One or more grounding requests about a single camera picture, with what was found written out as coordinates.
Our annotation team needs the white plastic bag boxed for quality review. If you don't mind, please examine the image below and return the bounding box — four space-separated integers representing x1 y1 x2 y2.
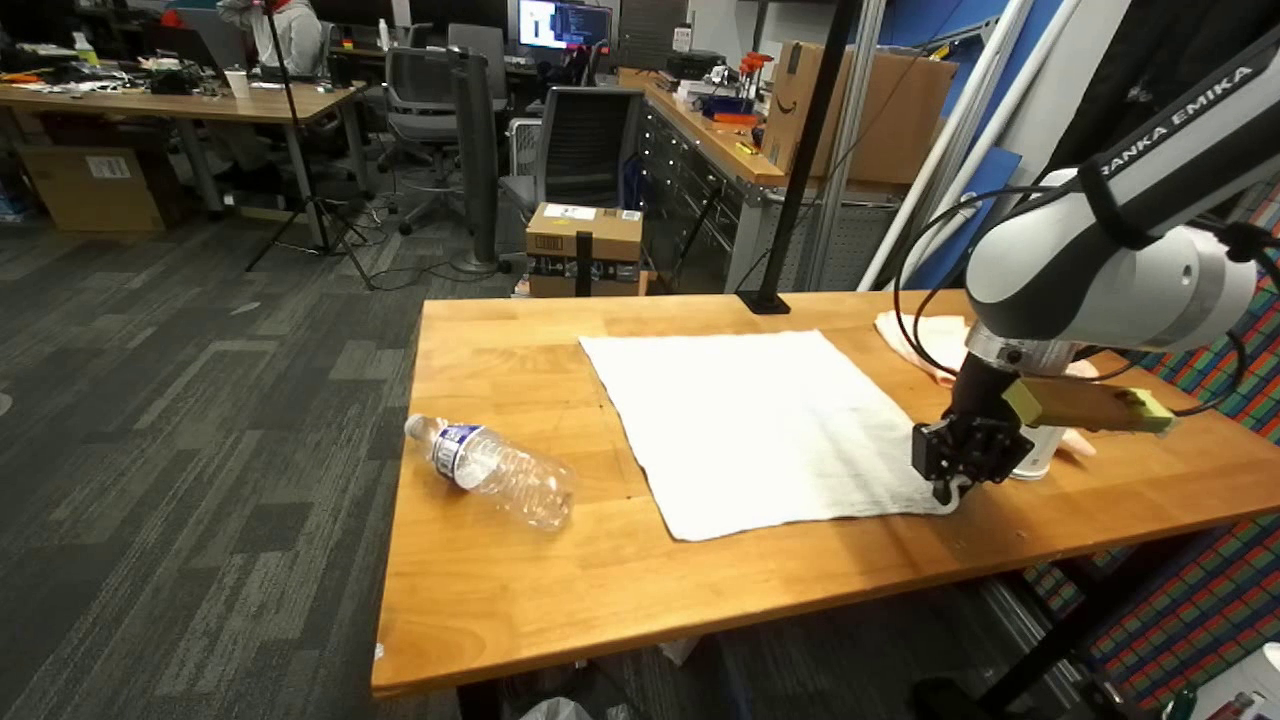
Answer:
516 694 600 720

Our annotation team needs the black tripod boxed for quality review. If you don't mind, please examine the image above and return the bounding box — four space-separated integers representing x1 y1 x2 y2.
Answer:
240 0 380 293

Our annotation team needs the dark flat panel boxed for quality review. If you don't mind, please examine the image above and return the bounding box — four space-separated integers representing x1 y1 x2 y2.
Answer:
537 83 643 214

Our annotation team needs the lit computer monitor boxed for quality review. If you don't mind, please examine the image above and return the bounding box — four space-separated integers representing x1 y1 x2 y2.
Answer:
514 0 619 55

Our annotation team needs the cardboard box with white label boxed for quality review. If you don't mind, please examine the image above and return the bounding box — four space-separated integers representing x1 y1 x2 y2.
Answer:
520 199 649 267

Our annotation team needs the colourful striped fabric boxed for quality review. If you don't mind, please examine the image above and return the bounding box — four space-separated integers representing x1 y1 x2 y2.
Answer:
1020 286 1280 720

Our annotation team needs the white square towel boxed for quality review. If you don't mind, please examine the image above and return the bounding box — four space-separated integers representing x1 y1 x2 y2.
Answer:
577 328 973 550

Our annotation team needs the white paper cup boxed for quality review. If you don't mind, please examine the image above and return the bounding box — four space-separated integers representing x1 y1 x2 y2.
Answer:
1008 420 1071 485

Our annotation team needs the wooden office desk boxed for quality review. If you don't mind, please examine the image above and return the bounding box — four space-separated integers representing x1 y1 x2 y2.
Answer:
0 75 372 226

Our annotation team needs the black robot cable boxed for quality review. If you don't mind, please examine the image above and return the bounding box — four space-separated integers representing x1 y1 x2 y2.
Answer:
889 165 1280 420

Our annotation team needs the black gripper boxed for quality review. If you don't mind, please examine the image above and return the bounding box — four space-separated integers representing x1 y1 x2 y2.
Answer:
913 349 1042 512

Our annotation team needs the person in white shirt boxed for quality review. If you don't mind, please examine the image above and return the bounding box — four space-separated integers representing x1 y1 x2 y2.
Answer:
217 0 333 83

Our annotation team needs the dark drawer cabinet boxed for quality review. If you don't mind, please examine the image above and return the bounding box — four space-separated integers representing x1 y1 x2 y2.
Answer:
632 83 913 300

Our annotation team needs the black camera stand pole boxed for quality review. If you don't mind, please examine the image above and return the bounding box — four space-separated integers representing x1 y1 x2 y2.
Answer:
735 0 863 321

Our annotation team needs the black table leg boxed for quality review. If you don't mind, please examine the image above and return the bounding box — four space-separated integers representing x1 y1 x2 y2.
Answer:
910 533 1207 720

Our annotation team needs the large brown cardboard box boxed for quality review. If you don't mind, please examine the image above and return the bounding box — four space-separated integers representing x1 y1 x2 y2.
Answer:
760 35 966 192

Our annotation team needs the grey office chair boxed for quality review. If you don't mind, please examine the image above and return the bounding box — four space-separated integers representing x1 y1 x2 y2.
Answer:
375 46 469 152

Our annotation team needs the blue board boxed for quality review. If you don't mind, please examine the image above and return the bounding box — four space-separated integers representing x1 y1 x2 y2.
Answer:
875 0 1071 293

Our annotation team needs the cardboard box with sticker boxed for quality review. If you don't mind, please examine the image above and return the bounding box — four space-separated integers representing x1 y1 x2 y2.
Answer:
12 136 173 243

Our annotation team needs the grey tall column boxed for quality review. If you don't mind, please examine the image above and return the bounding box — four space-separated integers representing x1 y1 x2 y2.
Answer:
450 47 504 282

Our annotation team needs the wooden wrist camera bar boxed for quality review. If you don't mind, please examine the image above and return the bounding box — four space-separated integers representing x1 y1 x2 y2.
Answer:
1000 369 1180 441

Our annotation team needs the clear plastic water bottle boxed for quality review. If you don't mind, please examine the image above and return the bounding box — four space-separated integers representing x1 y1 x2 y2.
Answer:
400 413 581 541

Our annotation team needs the white pipe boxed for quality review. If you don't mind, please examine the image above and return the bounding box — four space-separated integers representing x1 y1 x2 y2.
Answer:
886 0 1113 296
854 0 1042 296

